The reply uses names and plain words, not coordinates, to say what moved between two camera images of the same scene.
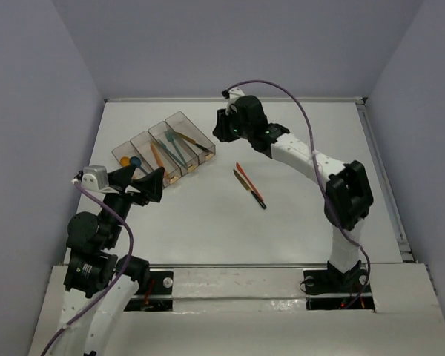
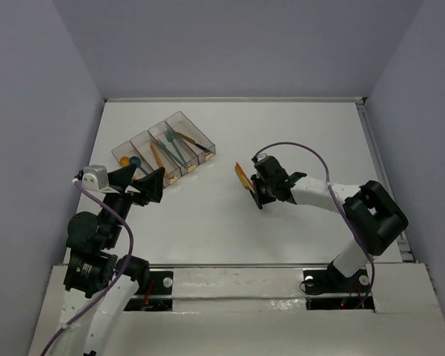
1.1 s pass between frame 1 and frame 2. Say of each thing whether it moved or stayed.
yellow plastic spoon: stayed
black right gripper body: moved
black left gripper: stayed
